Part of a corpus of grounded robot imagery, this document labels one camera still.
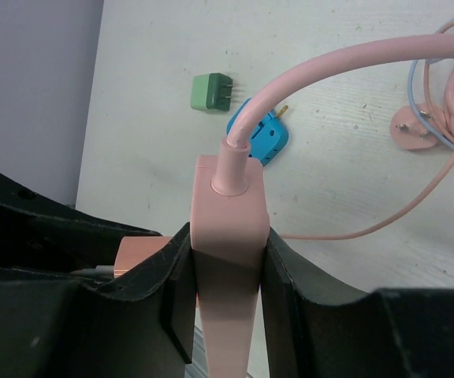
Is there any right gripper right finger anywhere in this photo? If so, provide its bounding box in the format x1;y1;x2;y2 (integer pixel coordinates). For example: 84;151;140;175
261;232;454;377

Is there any green plug adapter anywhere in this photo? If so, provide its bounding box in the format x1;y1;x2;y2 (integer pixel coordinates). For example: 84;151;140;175
190;72;233;112

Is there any salmon charger plug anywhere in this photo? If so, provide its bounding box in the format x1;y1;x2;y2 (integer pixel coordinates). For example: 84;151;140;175
113;236;171;278

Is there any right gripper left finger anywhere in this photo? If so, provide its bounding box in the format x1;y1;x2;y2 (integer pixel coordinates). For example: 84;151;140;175
0;226;194;377

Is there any pink power strip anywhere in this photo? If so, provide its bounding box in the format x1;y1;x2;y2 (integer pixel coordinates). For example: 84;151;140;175
190;155;270;377

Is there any thin light blue cable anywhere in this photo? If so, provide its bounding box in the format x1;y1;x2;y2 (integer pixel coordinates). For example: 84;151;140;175
407;11;454;162

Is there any pink power strip cord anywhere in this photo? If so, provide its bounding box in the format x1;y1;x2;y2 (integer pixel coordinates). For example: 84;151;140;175
221;32;454;198

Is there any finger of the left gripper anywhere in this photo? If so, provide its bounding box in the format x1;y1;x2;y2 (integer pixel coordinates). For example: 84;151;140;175
0;173;157;284

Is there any blue plug adapter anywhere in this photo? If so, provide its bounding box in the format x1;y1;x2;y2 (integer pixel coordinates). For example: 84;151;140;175
225;97;291;169

